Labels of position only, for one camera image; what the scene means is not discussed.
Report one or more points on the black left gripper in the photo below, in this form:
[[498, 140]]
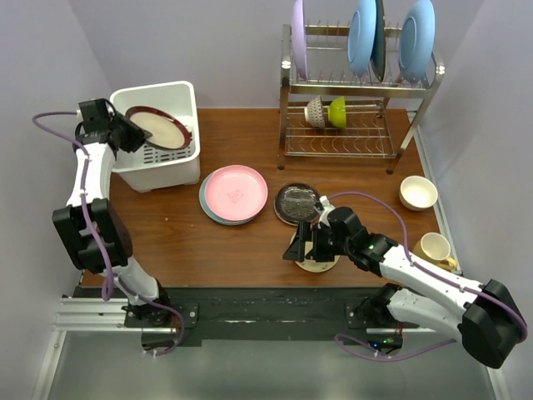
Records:
[[137, 135]]

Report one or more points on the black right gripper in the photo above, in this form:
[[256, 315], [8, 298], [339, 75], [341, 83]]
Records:
[[311, 232]]

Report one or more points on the red rimmed cream plate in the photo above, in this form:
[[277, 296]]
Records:
[[167, 132]]

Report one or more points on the blue and cream plate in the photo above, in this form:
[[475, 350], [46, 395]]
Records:
[[210, 213]]

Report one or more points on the pink plate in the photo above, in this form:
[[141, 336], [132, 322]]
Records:
[[236, 192]]

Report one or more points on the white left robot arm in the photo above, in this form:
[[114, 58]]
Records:
[[95, 237]]

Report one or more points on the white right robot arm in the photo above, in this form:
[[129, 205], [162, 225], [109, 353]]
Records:
[[482, 317]]

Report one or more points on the white plastic bin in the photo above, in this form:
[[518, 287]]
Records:
[[171, 155]]

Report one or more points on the cream floral small plate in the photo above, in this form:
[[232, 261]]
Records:
[[313, 266]]

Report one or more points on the black glossy plate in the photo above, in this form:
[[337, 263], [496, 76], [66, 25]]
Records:
[[295, 203]]

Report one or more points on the cream bowl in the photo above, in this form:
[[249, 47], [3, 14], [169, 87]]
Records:
[[418, 193]]

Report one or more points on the yellow mug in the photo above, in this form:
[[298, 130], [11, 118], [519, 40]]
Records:
[[435, 249]]

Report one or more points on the patterned ceramic bowl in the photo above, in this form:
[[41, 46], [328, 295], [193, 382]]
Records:
[[313, 113]]

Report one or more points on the green bowl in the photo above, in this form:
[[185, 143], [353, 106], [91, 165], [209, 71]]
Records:
[[336, 113]]

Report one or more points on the metal dish rack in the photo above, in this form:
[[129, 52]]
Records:
[[382, 115]]

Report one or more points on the lilac plate in rack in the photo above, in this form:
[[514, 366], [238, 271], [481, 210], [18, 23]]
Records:
[[298, 38]]

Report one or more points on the dark teal plate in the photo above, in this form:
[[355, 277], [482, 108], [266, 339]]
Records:
[[378, 54]]

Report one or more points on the light blue plate left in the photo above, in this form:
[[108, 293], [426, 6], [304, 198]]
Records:
[[361, 37]]

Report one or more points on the light blue plate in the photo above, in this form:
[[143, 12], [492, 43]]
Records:
[[361, 37], [417, 40]]

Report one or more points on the light blue plate right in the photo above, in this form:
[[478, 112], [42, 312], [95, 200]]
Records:
[[417, 40]]

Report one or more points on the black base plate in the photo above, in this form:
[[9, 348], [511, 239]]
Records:
[[275, 314]]

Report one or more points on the aluminium rail frame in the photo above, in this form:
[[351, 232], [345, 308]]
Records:
[[91, 353]]

